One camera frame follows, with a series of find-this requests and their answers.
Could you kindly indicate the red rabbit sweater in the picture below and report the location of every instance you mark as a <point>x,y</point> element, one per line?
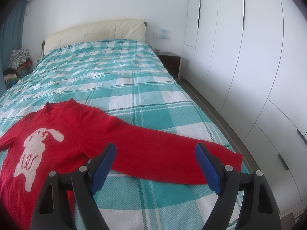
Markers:
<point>64,136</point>

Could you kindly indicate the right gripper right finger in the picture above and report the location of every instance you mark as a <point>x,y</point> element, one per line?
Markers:
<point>258,210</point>

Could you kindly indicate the wall switch panel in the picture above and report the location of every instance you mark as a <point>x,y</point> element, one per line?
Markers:
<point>163,34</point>

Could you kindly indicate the dark wooden nightstand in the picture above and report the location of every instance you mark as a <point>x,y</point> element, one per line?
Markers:
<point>170,61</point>

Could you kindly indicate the pile of clothes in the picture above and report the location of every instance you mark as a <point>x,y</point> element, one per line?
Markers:
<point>18,67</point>

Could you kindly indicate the cream padded headboard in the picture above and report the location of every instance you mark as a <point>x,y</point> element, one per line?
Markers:
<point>110,29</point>

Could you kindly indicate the white wardrobe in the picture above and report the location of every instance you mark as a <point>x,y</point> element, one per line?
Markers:
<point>247,58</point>

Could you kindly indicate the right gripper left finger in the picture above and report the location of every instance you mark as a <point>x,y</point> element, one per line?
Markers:
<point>52,209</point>

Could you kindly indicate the blue curtain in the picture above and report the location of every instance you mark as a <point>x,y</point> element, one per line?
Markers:
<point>11,36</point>

